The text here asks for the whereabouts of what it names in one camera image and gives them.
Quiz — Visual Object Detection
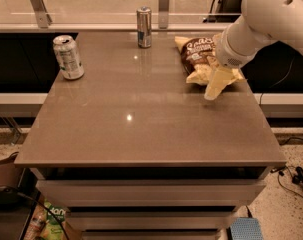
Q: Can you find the black device on floor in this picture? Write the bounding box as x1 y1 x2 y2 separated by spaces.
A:
292 166 303 184

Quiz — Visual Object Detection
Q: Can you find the brown bag on left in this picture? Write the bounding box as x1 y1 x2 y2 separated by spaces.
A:
0 153 23 187

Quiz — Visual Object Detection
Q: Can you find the middle metal railing post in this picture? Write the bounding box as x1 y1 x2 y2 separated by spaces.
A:
158 0 170 29

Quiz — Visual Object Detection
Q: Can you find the black cable on floor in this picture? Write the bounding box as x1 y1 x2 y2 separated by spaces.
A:
270 165 303 213

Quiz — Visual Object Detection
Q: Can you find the blue perforated box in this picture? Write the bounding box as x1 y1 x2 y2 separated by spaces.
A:
229 218 264 240

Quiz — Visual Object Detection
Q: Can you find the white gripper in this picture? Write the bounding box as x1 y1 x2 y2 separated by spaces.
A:
204 24 258 100

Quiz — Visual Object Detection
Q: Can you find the silver blue energy drink can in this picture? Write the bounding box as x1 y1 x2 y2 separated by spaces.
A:
136 6 152 48

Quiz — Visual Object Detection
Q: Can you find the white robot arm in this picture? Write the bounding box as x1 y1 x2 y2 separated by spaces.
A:
204 0 303 100

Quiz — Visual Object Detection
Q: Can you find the green white 7up can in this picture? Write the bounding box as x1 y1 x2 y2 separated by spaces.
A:
53 35 84 80

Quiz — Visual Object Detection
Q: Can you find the plastic bottle on floor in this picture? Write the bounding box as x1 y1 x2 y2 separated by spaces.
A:
23 211 46 240

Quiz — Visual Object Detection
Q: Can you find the black cable lower left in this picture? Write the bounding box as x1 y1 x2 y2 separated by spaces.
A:
0 185 70 240

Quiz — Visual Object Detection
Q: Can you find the green snack bag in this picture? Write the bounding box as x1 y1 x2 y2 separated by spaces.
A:
40 200 65 240

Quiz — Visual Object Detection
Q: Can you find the cabinet drawer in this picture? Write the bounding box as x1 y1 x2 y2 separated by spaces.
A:
67 212 236 231
37 180 265 207
82 231 220 240

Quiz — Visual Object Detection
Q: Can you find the bottom cabinet drawer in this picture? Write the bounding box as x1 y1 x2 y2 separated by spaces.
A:
82 231 220 240

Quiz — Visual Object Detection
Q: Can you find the brown chip bag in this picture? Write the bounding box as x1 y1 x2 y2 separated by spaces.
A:
175 36 243 86

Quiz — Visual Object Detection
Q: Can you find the middle cabinet drawer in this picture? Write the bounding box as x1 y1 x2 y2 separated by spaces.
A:
67 212 236 231

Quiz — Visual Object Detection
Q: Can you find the metal railing post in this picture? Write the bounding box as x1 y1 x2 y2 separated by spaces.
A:
158 0 170 29
30 0 52 28

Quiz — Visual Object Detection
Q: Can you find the left metal railing post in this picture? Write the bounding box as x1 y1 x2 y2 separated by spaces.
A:
30 0 52 28

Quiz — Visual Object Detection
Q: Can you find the top cabinet drawer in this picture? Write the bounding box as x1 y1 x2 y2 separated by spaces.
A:
37 180 265 207

